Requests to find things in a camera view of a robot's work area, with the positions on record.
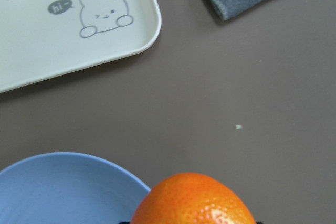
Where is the orange fruit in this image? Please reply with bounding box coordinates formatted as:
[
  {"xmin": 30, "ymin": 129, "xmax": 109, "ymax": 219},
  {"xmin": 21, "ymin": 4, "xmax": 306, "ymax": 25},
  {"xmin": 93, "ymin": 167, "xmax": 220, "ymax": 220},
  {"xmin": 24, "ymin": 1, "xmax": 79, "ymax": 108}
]
[{"xmin": 131, "ymin": 173, "xmax": 256, "ymax": 223}]

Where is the blue plate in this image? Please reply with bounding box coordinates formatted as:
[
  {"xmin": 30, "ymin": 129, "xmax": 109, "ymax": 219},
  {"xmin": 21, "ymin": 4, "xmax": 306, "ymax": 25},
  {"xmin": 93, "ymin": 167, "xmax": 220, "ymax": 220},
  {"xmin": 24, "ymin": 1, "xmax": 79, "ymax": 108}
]
[{"xmin": 1, "ymin": 152, "xmax": 150, "ymax": 223}]

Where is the cream rabbit tray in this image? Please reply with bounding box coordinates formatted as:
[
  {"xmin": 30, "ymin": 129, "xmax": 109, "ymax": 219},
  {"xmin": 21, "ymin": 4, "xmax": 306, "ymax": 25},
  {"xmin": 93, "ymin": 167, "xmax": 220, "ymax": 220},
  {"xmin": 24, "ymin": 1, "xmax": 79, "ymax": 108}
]
[{"xmin": 1, "ymin": 0, "xmax": 162, "ymax": 92}]

